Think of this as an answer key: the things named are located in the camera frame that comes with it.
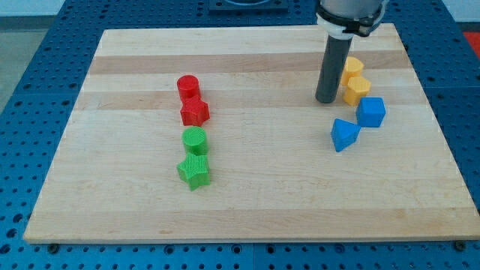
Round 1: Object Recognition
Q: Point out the red cylinder block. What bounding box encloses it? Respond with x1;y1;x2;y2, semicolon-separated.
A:
177;74;200;101

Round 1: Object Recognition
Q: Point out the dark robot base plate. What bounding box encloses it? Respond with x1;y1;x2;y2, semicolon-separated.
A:
206;0;289;14

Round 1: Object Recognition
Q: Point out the green cylinder block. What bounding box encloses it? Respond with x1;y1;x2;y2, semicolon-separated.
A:
181;126;209;155

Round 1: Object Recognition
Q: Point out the red star block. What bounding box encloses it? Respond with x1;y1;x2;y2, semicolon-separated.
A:
180;95;210;127

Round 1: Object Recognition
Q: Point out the wooden board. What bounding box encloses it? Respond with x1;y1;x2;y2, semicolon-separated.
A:
23;23;479;244

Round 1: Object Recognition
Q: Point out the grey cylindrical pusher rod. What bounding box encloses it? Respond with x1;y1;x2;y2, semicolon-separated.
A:
315;36;352;104

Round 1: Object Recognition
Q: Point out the yellow hexagon block front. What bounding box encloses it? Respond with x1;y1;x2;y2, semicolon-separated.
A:
343;76;371;106

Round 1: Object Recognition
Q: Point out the blue triangle block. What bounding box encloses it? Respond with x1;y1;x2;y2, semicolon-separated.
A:
331;118;362;152

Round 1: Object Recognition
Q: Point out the blue cube block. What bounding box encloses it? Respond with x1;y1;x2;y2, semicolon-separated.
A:
355;97;386;128

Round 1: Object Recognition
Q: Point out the green star block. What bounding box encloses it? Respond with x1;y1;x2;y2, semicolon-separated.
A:
177;152;210;191

